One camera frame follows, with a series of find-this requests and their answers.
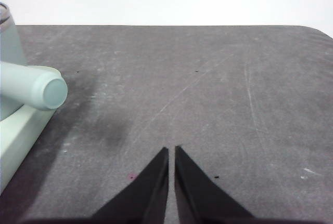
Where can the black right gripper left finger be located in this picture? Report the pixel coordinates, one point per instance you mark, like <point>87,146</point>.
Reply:
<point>145,195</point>

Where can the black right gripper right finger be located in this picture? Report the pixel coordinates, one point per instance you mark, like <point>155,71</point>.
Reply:
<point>203,195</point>

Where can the mint green breakfast machine base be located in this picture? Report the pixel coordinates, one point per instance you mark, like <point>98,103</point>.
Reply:
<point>15,135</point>

